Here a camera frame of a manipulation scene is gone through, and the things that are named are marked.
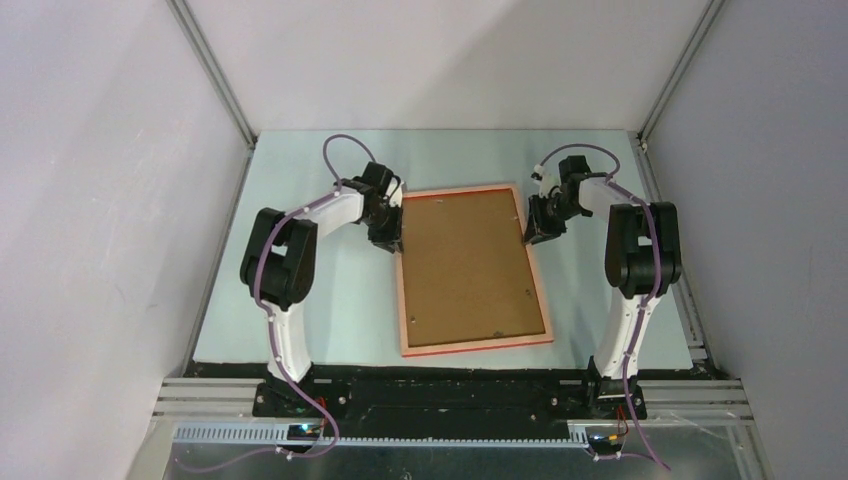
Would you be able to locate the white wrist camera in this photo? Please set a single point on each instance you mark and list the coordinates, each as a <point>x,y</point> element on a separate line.
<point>547,183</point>
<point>394,193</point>

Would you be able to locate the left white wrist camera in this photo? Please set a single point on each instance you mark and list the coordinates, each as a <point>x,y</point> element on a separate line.
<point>394,193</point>

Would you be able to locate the grey slotted cable duct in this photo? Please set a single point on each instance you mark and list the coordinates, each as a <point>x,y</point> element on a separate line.
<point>290,435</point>

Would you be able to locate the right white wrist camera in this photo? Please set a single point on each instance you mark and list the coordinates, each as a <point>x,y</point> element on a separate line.
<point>547,183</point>

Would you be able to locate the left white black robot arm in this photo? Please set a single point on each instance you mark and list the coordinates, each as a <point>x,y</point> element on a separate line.
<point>279,263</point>

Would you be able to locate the red wooden picture frame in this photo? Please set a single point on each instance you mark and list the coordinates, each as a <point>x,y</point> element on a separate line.
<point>477,348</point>

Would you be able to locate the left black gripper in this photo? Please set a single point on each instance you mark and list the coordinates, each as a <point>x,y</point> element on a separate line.
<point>392,239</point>

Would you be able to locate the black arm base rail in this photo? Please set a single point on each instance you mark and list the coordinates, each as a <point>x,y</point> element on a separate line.
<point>417,402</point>

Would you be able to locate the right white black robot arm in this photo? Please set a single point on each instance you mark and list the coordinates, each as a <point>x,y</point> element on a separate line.
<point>642,261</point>

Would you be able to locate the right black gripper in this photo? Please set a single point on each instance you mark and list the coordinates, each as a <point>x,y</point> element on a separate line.
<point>539,229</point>

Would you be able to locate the brown backing board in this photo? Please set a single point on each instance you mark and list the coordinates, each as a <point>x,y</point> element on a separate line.
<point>470,268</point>

